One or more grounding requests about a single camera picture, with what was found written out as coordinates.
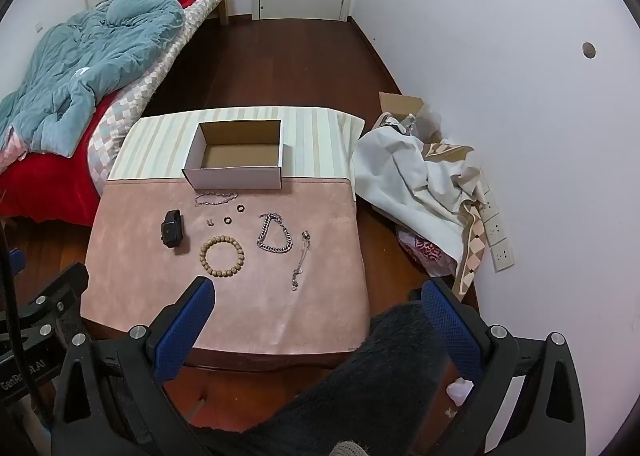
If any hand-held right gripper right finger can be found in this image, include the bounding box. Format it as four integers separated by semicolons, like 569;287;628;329
409;278;587;456

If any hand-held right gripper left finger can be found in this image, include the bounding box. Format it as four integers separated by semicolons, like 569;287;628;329
50;276;218;456

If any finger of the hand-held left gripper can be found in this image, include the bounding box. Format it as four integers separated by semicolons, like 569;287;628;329
6;247;26;282
20;262;92;337

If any wooden bead bracelet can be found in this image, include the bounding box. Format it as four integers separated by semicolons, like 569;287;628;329
200;235;246;280

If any black smartwatch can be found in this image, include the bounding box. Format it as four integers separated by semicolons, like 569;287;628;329
160;209;189;250

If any thick silver chain bracelet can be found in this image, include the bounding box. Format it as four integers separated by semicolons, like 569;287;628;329
256;212;294;254

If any thin silver chain necklace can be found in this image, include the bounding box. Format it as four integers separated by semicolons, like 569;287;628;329
194;190;240;209

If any thin chain with ring pendant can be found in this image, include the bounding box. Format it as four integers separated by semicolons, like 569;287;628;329
289;230;312;292

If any white cardboard box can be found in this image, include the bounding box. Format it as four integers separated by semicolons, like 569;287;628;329
182;120;284;191

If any white crumpled tissue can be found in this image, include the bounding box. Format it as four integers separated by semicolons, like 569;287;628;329
446;378;474;405

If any bed with teal blanket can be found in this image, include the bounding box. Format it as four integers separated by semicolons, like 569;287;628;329
0;0;229;225

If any red patterned plastic bag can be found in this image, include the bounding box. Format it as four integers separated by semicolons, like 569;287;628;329
397;230;459;278

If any pink cloth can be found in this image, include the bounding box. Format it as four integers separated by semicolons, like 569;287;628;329
0;130;27;173

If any dark fuzzy cloth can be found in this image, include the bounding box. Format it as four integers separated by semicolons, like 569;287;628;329
197;301;483;456

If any white crumpled cloth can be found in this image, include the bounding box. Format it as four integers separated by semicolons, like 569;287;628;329
353;127;488;258

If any striped table cloth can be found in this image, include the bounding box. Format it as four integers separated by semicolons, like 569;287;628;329
107;106;367;183

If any checkered quilt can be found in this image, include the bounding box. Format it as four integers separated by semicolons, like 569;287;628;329
87;0;222;198

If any blue duvet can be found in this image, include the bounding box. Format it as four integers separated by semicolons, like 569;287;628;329
0;0;224;160

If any brown cardboard box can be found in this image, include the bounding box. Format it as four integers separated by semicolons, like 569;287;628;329
377;91;442;143

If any white wall outlet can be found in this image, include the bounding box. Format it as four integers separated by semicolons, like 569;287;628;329
482;215;509;248
490;241;516;273
479;190;500;220

